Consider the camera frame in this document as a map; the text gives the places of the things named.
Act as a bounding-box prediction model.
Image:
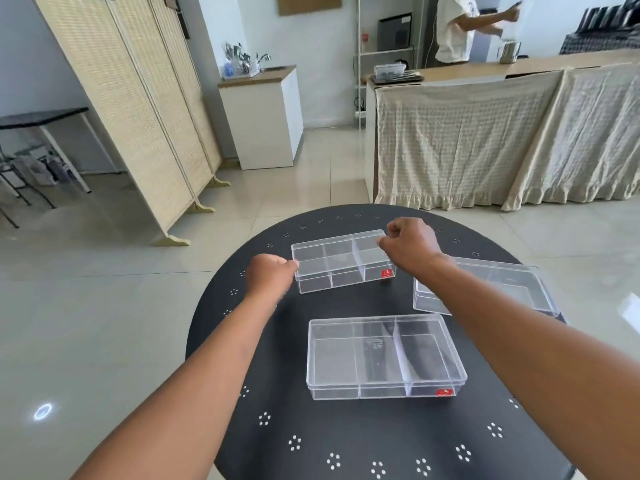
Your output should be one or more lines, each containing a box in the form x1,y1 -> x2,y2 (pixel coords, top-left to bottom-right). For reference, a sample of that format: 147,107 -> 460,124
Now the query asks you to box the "wooden counter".
365,49 -> 640,203

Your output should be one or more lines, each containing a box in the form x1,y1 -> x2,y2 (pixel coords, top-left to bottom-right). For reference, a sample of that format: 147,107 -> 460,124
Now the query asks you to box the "clear plastic box lid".
413,256 -> 560,318

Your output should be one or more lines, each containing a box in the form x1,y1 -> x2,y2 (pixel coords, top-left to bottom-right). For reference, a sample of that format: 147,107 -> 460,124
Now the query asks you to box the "white metal shelf rack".
353,0 -> 417,131

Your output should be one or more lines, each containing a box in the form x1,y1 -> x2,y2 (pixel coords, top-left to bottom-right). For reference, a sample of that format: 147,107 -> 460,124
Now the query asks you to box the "dark checked cloth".
558,31 -> 640,56

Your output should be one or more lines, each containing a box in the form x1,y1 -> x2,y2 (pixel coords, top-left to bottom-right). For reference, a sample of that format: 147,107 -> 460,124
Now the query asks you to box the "cream checked table cloth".
374,70 -> 566,211
501,63 -> 640,212

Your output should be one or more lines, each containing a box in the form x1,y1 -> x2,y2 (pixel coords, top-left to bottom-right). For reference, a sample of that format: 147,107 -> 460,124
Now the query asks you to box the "person's left hand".
243,254 -> 300,301

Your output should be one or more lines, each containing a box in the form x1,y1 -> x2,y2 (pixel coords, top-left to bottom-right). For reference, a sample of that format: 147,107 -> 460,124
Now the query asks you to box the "black microwave oven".
376,13 -> 414,52

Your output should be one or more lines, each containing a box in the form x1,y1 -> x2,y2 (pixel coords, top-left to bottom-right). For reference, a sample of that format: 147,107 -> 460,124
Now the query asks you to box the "person's right forearm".
413,253 -> 640,480

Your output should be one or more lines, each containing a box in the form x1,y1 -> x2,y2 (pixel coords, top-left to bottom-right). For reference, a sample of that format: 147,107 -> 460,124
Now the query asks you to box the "woven folding screen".
31,0 -> 232,247

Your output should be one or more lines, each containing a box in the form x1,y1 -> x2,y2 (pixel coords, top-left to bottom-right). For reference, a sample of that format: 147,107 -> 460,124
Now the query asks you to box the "black tray with dishes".
372,63 -> 426,85

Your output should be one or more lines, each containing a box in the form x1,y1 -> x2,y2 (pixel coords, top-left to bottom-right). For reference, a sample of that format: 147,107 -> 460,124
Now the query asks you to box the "person's left forearm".
71,286 -> 281,480

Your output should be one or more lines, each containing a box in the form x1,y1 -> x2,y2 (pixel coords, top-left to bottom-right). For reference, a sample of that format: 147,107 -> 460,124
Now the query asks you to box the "clear divided plastic box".
291,229 -> 396,294
306,313 -> 468,401

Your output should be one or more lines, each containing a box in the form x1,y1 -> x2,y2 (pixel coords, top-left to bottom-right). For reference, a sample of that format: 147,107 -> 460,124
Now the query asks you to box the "row of black containers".
576,2 -> 640,34

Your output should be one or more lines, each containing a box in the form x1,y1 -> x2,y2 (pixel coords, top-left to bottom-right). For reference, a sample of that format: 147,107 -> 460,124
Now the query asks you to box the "steel pitcher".
496,40 -> 522,64

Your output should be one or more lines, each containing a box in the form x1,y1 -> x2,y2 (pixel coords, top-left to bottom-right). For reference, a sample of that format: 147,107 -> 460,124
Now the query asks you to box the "cork board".
277,0 -> 343,17

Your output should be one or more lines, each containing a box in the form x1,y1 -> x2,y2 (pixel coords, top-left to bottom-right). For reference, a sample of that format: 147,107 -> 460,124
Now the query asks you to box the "round black perforated table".
185,204 -> 577,480

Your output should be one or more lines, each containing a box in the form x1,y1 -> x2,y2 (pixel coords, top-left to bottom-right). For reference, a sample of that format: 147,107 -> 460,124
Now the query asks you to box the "person's right hand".
376,217 -> 445,270

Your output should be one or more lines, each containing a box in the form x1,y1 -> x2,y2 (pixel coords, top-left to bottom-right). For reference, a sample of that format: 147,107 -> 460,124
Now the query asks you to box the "utensil holder with cutlery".
222,42 -> 261,79

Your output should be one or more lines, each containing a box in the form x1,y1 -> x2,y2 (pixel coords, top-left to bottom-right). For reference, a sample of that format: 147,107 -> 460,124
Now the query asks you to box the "white cabinet with wooden top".
217,65 -> 305,171

